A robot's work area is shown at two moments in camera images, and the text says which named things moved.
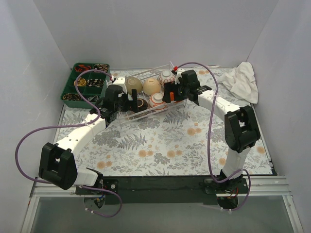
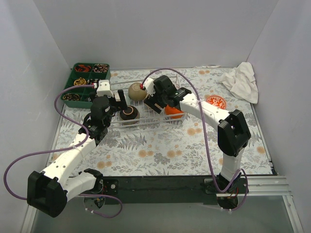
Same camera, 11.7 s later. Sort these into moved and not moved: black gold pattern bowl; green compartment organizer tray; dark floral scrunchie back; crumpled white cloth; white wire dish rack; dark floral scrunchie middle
Moved: black gold pattern bowl; white wire dish rack
Not moved: dark floral scrunchie back; crumpled white cloth; green compartment organizer tray; dark floral scrunchie middle
